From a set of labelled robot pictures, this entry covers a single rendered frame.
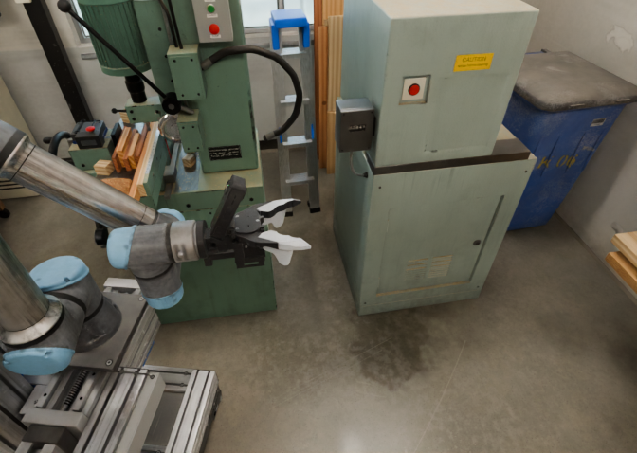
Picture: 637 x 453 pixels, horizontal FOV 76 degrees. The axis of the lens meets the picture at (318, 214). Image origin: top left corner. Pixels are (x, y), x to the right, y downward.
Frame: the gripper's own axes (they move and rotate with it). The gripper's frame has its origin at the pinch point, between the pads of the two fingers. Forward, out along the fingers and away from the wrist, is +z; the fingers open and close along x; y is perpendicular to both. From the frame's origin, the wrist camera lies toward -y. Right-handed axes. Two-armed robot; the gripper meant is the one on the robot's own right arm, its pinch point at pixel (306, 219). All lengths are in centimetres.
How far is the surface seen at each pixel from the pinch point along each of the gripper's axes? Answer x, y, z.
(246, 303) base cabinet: -84, 105, -23
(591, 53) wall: -145, 11, 175
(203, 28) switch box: -71, -22, -20
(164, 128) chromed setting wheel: -79, 10, -40
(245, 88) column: -80, -1, -10
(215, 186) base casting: -77, 34, -26
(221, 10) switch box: -71, -27, -14
